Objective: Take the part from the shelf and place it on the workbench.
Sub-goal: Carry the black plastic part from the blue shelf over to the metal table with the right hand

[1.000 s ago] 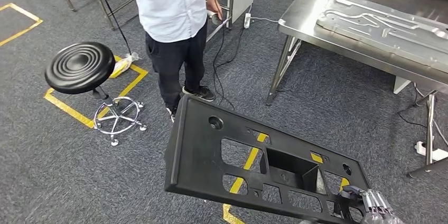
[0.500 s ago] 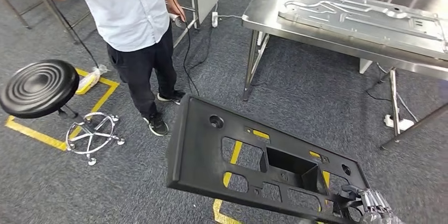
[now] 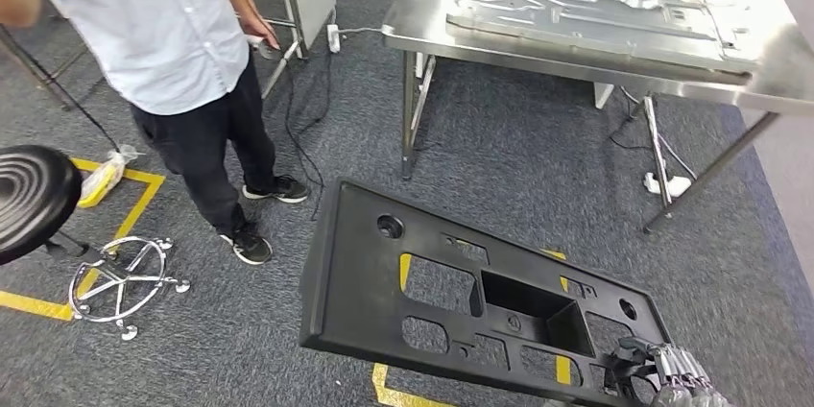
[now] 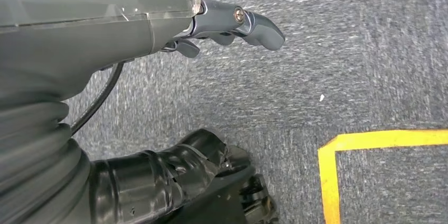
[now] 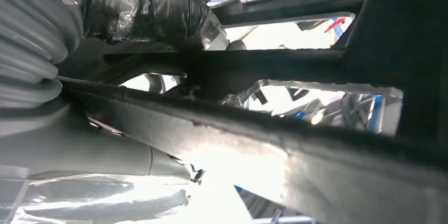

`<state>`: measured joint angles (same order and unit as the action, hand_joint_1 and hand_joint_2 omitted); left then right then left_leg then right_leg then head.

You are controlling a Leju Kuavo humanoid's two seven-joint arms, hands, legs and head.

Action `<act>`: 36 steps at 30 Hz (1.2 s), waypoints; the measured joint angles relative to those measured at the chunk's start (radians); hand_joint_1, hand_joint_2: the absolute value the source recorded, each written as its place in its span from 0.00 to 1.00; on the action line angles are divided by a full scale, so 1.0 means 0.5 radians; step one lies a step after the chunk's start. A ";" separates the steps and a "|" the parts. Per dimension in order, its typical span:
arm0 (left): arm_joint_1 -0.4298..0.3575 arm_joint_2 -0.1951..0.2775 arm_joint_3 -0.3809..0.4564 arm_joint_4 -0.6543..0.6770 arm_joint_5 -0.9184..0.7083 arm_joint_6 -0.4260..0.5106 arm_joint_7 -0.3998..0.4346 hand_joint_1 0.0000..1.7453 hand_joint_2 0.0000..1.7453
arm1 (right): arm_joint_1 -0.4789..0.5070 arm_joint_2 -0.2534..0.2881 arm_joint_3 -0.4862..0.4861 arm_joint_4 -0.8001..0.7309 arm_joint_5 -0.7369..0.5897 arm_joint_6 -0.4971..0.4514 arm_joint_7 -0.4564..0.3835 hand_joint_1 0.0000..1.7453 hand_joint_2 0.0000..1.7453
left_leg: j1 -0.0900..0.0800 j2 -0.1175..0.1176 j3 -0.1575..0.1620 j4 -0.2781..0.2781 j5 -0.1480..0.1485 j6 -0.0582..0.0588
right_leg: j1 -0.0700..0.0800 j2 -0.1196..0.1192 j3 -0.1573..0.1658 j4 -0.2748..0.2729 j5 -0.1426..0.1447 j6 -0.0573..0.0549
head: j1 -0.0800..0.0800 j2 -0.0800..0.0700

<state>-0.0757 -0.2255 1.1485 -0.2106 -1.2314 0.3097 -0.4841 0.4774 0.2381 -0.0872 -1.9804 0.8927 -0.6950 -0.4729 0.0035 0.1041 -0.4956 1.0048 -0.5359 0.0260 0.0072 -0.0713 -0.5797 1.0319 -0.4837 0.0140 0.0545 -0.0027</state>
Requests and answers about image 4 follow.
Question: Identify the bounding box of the yellow floor tape line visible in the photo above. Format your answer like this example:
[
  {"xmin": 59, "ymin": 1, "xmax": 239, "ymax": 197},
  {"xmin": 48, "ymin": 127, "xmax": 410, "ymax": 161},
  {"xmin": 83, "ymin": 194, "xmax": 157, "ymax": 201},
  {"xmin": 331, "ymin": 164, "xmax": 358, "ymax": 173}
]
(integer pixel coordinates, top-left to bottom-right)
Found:
[{"xmin": 317, "ymin": 129, "xmax": 448, "ymax": 224}]

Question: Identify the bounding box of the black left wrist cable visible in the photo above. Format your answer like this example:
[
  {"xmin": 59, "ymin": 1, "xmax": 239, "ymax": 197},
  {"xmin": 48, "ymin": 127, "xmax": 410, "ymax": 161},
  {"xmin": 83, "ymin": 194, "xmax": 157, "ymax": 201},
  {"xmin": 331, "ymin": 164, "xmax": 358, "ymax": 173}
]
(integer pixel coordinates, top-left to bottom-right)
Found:
[{"xmin": 69, "ymin": 62, "xmax": 125, "ymax": 136}]

